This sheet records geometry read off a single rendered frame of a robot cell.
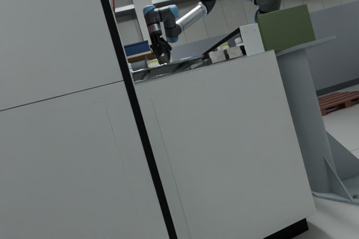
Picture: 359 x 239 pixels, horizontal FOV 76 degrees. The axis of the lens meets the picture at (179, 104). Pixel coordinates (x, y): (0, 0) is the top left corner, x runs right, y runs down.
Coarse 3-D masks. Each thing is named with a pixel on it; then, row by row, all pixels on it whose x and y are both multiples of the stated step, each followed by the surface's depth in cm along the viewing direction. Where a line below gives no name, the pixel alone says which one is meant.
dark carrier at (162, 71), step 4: (192, 60) 117; (176, 64) 114; (180, 64) 118; (188, 64) 127; (160, 68) 113; (164, 68) 117; (168, 68) 122; (172, 68) 126; (176, 68) 131; (184, 68) 143; (144, 72) 111; (152, 72) 119; (156, 72) 123; (160, 72) 128; (164, 72) 133; (168, 72) 139; (172, 72) 144; (136, 76) 118; (140, 76) 122; (148, 76) 132; (152, 76) 138; (136, 80) 134; (140, 80) 139
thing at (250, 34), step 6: (252, 24) 102; (234, 30) 105; (240, 30) 101; (246, 30) 101; (252, 30) 102; (258, 30) 103; (246, 36) 101; (252, 36) 102; (258, 36) 103; (246, 42) 101; (252, 42) 102; (258, 42) 103; (246, 48) 101; (252, 48) 102; (258, 48) 102; (252, 54) 102
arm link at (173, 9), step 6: (168, 6) 128; (174, 6) 128; (162, 12) 127; (168, 12) 127; (174, 12) 128; (162, 18) 128; (168, 18) 129; (174, 18) 131; (168, 24) 132; (174, 24) 133
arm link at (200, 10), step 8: (200, 8) 150; (208, 8) 152; (184, 16) 144; (192, 16) 145; (200, 16) 150; (176, 24) 139; (184, 24) 141; (192, 24) 149; (168, 32) 136; (176, 32) 138; (168, 40) 141; (176, 40) 141
